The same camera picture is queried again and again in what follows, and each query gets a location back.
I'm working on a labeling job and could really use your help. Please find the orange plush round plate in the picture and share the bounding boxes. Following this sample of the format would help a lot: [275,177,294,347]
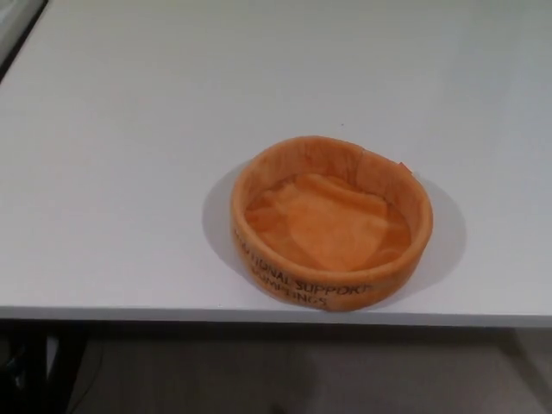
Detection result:
[231,135,434,311]

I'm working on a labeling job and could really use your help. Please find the black table leg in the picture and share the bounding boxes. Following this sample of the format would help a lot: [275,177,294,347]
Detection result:
[33,331,90,414]

